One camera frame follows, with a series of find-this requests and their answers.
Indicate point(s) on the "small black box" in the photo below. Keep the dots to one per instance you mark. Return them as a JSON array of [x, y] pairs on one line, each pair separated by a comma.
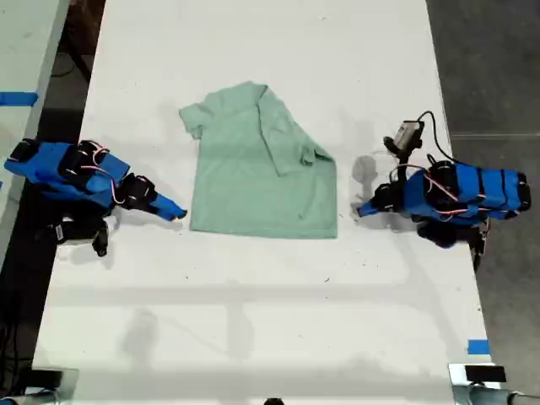
[[45, 377], [485, 373]]

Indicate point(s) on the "pale green T-shirt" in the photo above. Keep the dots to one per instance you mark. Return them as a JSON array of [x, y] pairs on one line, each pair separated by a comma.
[[253, 194]]

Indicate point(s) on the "black camera stalk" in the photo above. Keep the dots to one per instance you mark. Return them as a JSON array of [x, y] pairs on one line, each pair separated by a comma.
[[401, 162], [100, 242]]

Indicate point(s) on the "short blue tape strip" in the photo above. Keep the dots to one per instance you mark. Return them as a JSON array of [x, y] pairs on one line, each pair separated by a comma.
[[478, 347]]

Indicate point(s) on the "black grey camera box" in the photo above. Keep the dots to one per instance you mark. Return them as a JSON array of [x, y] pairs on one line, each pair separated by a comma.
[[408, 134]]

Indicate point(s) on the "black camera box white label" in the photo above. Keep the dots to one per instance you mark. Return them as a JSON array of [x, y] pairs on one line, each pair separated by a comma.
[[71, 231]]

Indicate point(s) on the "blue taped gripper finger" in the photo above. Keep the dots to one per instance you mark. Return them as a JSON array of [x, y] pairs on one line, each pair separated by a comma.
[[158, 212], [371, 206], [171, 206], [369, 214]]

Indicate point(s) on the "round black object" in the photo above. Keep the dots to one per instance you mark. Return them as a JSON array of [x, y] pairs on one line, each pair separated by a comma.
[[274, 401]]

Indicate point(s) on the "long blue tape strip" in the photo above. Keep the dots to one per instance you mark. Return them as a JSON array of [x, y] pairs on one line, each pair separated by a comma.
[[17, 98]]

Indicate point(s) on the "white side table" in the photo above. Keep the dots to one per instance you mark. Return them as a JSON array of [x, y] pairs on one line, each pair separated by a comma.
[[25, 55]]

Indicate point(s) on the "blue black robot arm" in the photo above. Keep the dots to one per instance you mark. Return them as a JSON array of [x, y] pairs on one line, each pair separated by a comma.
[[476, 190], [55, 173]]

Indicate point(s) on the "metal table bracket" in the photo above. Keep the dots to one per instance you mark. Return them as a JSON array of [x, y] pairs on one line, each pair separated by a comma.
[[69, 386], [457, 384]]

